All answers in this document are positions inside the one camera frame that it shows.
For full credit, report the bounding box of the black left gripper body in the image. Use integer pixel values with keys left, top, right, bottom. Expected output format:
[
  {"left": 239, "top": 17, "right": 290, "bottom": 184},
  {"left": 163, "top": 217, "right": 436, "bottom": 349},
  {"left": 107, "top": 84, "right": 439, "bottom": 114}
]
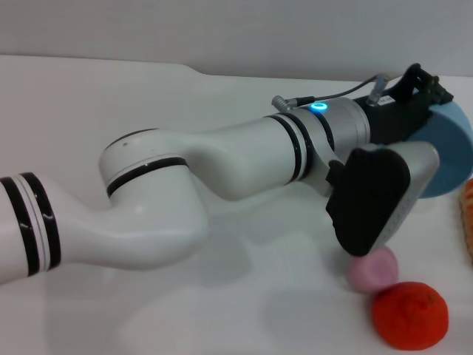
[{"left": 354, "top": 79, "right": 434, "bottom": 146}]

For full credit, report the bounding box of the blue bowl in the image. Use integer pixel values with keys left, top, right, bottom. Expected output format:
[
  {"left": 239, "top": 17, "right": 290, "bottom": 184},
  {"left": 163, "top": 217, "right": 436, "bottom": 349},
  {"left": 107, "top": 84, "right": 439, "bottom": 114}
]
[{"left": 406, "top": 99, "right": 473, "bottom": 200}]

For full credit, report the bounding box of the pink toy peach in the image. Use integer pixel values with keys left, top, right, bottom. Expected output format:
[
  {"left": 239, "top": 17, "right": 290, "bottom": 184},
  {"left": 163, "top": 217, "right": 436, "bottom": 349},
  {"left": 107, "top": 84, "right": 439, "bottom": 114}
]
[{"left": 346, "top": 247, "right": 400, "bottom": 295}]

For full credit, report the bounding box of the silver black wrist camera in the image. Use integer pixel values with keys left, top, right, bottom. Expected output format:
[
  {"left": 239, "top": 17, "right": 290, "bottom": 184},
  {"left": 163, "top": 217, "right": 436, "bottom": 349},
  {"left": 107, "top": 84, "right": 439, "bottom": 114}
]
[{"left": 324, "top": 142, "right": 440, "bottom": 258}]

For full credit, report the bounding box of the orange toy bread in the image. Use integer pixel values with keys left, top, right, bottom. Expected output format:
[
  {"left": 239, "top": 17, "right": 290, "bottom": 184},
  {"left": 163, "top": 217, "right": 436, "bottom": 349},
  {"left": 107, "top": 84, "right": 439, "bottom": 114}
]
[{"left": 457, "top": 177, "right": 473, "bottom": 262}]

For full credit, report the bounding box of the left arm connector cable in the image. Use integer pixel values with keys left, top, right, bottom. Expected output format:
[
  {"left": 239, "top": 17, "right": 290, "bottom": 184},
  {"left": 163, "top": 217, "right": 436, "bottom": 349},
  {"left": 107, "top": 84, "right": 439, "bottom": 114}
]
[{"left": 271, "top": 72, "right": 393, "bottom": 109}]

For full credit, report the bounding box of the orange toy tangerine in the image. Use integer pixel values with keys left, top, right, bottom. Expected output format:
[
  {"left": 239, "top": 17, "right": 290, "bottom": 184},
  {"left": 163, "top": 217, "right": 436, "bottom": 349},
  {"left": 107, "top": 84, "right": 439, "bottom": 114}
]
[{"left": 371, "top": 281, "right": 450, "bottom": 351}]

